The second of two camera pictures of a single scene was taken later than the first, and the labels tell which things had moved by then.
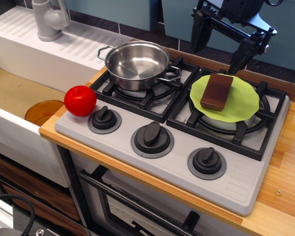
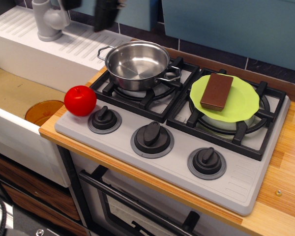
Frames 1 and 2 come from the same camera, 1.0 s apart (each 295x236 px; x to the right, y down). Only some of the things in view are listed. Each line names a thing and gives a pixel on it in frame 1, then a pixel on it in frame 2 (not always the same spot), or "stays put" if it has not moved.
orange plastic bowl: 39,112 stays put
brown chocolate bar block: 216,91 stays put
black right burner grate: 229,111 stays put
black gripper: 239,18 -> 105,14
